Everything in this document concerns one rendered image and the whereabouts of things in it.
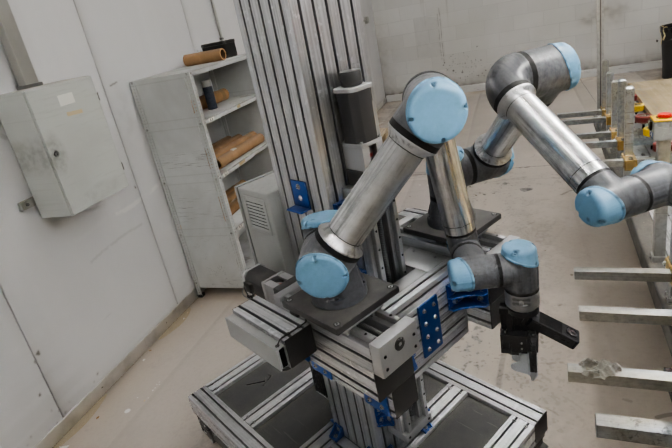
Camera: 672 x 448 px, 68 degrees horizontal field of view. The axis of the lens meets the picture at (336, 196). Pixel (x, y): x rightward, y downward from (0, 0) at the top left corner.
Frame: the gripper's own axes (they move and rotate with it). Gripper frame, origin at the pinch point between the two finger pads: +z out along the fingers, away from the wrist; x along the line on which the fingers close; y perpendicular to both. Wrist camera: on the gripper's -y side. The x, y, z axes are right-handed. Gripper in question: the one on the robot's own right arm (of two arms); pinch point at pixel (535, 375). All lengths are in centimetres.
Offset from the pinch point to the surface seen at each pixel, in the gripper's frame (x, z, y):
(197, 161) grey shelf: -142, -17, 199
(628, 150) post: -153, -5, -38
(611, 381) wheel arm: 1.1, -1.6, -15.9
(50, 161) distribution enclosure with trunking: -51, -49, 205
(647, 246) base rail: -90, 12, -37
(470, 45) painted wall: -785, 5, 113
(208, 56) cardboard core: -193, -76, 208
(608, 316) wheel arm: -23.9, -1.5, -17.7
